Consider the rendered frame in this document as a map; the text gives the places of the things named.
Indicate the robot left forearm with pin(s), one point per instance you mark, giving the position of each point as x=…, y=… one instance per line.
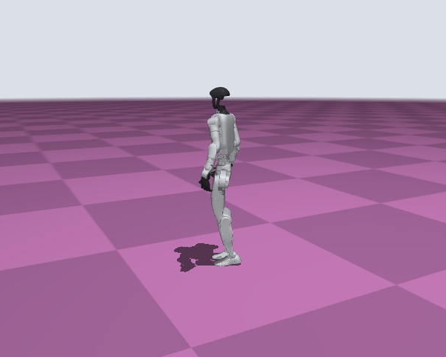
x=211, y=159

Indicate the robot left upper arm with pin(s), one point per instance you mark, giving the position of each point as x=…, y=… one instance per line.
x=214, y=123

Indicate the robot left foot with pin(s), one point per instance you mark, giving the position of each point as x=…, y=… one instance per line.
x=225, y=261

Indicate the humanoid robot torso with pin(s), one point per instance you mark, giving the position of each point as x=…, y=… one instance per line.
x=226, y=131

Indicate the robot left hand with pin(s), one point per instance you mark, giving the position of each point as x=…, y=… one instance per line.
x=205, y=183

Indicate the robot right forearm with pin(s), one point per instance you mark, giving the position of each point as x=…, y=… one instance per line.
x=232, y=156

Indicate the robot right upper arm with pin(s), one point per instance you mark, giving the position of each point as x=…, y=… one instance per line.
x=236, y=134

